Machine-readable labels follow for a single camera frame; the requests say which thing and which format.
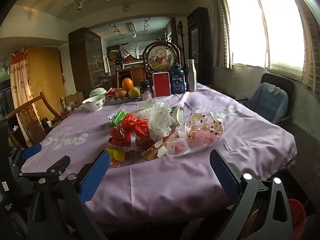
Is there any white hanging cloth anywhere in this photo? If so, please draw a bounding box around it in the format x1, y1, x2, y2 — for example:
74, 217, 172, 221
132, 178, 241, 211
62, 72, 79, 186
119, 41, 165, 58

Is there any brick pattern curtain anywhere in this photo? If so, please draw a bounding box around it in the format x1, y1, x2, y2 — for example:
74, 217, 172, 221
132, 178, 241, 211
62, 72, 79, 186
209, 0, 233, 69

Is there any black chair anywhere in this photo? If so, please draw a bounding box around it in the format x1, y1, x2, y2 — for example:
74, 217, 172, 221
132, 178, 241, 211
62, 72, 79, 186
235, 73, 295, 128

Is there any blue chair cushion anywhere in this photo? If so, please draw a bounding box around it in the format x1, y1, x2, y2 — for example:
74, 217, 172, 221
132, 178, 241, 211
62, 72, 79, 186
246, 82, 288, 124

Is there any white paper cup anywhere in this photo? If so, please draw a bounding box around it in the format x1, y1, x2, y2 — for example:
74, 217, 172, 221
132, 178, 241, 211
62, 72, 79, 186
170, 106, 185, 127

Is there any yellow plastic object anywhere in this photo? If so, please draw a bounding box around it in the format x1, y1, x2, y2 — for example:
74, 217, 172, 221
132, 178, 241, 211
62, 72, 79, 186
105, 147, 127, 163

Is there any window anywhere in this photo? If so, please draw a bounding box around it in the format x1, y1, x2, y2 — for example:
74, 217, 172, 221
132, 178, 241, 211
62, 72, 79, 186
225, 0, 308, 80

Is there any carved wooden cabinet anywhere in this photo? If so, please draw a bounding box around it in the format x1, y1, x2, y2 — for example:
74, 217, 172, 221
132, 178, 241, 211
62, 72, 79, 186
117, 66, 147, 83

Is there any blue supplement bottle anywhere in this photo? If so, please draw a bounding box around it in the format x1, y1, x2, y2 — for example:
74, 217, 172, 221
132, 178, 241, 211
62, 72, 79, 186
171, 64, 186, 94

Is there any dark tall cabinet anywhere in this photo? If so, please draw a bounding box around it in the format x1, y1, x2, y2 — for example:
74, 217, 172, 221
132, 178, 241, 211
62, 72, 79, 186
187, 7, 213, 83

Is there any clear plastic cup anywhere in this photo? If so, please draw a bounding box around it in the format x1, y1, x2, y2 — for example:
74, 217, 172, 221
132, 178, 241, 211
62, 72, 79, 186
166, 139, 190, 158

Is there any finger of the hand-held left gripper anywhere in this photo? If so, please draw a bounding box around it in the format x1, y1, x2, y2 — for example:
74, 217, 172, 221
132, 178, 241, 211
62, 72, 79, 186
7, 144, 42, 173
15, 155, 71, 180

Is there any tall wooden display cabinet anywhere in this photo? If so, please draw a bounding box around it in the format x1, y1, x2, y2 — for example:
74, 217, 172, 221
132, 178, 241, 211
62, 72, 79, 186
69, 27, 105, 98

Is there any clear floral plastic wrapper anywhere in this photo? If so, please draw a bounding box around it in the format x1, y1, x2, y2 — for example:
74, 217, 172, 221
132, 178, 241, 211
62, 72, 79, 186
184, 112, 224, 153

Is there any cardboard box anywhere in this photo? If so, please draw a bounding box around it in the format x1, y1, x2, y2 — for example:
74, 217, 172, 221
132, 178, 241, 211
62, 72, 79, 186
64, 91, 85, 107

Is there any wooden chair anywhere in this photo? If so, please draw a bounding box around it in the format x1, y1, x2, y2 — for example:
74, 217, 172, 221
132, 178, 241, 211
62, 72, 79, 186
5, 92, 65, 150

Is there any white floral bowl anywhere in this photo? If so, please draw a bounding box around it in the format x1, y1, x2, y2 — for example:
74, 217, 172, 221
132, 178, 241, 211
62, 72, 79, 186
82, 95, 107, 112

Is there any wooden door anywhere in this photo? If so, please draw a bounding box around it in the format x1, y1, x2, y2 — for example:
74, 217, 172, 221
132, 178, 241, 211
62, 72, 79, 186
25, 47, 67, 115

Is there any orange floral curtain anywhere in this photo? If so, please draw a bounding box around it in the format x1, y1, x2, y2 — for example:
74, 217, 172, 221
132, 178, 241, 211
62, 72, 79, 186
9, 49, 38, 120

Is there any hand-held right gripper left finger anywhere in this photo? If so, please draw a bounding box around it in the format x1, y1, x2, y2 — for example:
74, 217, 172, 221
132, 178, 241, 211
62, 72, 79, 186
26, 150, 112, 240

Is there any white lidded bowl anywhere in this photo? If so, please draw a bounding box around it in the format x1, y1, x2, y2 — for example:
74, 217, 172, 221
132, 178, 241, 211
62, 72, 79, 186
89, 87, 107, 97

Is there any red upright box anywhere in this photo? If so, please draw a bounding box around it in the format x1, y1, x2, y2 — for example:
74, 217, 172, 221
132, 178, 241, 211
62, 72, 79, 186
152, 72, 172, 97

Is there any white paper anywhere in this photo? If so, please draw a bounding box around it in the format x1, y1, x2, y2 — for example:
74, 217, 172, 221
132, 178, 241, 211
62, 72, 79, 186
136, 99, 175, 140

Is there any red plastic mesh basket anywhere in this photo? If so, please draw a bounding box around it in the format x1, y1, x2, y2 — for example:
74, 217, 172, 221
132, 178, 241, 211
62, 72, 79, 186
287, 199, 307, 230

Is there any wooden spoon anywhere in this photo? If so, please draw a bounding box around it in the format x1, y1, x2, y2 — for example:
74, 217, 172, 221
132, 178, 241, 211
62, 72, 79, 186
141, 135, 178, 160

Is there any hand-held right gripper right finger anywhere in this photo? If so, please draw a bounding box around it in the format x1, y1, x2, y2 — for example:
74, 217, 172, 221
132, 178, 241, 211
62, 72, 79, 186
209, 149, 293, 240

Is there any red net bag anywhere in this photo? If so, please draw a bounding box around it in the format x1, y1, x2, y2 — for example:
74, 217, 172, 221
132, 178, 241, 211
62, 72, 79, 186
110, 114, 153, 143

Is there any fruit plate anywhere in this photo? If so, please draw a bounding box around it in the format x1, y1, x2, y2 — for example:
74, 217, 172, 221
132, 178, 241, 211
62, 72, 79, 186
105, 94, 142, 103

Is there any red package with checkered ribbon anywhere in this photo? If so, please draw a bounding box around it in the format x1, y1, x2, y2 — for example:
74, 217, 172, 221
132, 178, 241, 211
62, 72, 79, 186
105, 130, 150, 153

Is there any stainless steel bottle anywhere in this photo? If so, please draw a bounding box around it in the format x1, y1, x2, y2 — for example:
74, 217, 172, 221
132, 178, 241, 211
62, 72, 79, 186
185, 59, 197, 92

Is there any decorative plate in wooden stand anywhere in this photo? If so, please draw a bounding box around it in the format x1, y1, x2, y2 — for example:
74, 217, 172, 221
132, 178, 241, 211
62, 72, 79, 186
142, 41, 184, 80

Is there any dark supplement bottle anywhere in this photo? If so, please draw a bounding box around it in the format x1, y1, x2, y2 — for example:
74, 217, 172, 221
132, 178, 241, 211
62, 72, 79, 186
140, 80, 152, 99

